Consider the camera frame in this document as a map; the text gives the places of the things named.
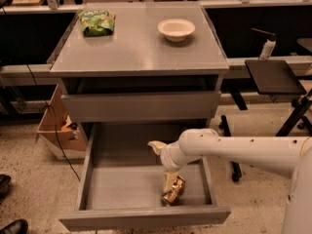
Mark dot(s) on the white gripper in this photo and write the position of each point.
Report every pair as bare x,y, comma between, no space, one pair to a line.
168,158

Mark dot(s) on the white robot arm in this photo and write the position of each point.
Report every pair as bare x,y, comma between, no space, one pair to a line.
298,213

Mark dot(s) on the open grey middle drawer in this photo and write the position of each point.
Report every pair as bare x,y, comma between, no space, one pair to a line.
122,180

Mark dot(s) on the closed grey top drawer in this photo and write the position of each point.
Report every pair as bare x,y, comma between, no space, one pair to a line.
140,107

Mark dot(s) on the grey drawer cabinet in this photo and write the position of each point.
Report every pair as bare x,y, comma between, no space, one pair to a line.
137,58

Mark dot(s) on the cardboard box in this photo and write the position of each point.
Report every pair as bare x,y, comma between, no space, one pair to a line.
59,133

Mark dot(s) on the white bowl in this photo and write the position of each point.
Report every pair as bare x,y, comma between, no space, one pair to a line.
176,30

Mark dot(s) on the black side table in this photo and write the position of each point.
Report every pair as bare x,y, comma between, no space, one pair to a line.
274,77

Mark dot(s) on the green chip bag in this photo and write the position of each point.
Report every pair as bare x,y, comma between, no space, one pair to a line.
96,23

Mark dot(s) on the black shoe lower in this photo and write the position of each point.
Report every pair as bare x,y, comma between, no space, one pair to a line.
19,226

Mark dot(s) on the black shoe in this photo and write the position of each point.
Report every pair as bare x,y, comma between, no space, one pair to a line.
19,226
4,183

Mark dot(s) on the white squeeze bottle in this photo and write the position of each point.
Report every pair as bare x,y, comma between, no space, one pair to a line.
268,46

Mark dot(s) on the black shoe upper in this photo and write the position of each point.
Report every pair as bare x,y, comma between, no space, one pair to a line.
4,183

